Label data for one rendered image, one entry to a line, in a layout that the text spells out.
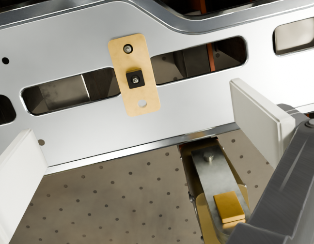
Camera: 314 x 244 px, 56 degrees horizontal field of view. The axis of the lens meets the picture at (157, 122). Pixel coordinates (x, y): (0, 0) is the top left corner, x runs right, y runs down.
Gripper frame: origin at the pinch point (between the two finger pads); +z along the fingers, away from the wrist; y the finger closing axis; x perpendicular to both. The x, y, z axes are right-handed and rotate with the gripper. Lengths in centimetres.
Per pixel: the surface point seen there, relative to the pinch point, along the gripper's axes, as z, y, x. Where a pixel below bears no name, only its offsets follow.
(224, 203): 6.2, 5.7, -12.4
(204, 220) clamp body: 9.2, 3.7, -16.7
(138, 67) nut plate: 13.4, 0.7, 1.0
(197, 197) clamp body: 9.2, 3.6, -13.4
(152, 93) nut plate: 13.4, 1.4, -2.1
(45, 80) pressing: 13.7, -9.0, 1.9
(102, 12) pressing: 13.7, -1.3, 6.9
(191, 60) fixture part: 26.4, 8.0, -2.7
